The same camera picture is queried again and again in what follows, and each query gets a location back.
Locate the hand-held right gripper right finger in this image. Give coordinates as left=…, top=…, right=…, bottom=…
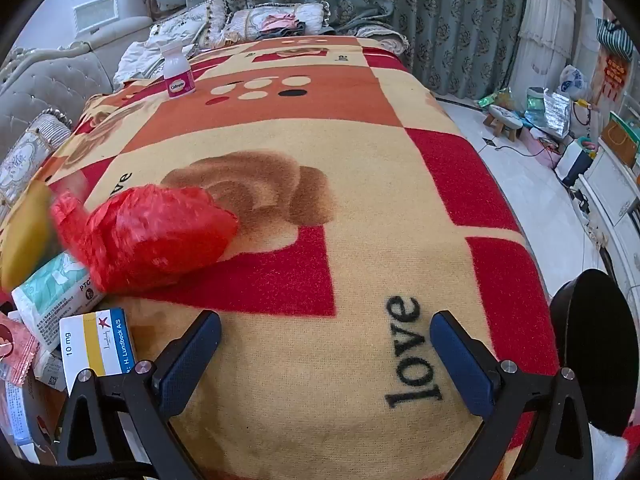
left=429, top=310, right=596, bottom=480

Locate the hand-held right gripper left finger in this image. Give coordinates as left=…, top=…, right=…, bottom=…
left=57, top=310, right=223, bottom=480

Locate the red plastic bag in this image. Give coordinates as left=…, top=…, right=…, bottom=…
left=50, top=185, right=240, bottom=295

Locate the black trash bin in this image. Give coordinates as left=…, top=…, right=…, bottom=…
left=550, top=269, right=640, bottom=426

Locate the green white tissue packet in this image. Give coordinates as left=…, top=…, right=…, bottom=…
left=11, top=252, right=106, bottom=353

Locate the yellow sponge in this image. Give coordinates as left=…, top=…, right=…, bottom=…
left=0, top=180, right=56, bottom=291

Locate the white yellow medicine box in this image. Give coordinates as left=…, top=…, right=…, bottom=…
left=59, top=307, right=137, bottom=393

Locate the person's fuzzy clothing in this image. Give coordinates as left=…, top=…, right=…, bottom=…
left=590, top=410, right=640, bottom=480

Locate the pink candy wrapper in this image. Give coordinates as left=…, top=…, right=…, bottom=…
left=0, top=312, right=40, bottom=386

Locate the white blue box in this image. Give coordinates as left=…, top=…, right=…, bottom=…
left=0, top=380, right=58, bottom=466

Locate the white tv cabinet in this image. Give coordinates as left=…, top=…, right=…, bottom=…
left=580, top=135, right=640, bottom=311

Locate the printed rose blanket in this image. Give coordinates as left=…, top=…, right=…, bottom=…
left=0, top=35, right=566, bottom=480

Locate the navy white bag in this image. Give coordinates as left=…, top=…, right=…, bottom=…
left=555, top=147, right=593, bottom=186

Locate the small wooden stool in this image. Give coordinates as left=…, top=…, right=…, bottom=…
left=482, top=105, right=523, bottom=138

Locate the ornate striped cushion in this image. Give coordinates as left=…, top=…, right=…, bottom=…
left=0, top=115, right=73, bottom=206

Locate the silver foil bag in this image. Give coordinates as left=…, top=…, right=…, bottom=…
left=542, top=90, right=571, bottom=138

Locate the brown paper bag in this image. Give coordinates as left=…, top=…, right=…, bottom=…
left=600, top=112, right=640, bottom=166

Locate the white pill bottle pink label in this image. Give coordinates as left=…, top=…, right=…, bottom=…
left=159, top=42, right=197, bottom=97

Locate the white quilt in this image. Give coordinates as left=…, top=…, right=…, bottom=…
left=114, top=40, right=196, bottom=86

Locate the grey tufted sofa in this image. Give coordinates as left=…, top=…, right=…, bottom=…
left=0, top=15, right=156, bottom=196

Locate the white plastic bag blue print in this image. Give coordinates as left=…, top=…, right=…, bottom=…
left=559, top=65, right=588, bottom=98

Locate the red hanging decoration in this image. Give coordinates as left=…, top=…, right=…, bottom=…
left=602, top=55, right=628, bottom=111

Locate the ornate beige cushion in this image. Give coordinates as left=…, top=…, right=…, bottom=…
left=150, top=0, right=231, bottom=56

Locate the ornate cushion with clothes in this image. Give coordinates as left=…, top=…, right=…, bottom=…
left=225, top=2, right=331, bottom=43

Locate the green striped bag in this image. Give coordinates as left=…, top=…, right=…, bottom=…
left=595, top=17, right=633, bottom=61

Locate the white lace curtain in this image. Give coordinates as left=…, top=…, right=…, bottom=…
left=517, top=0, right=586, bottom=61

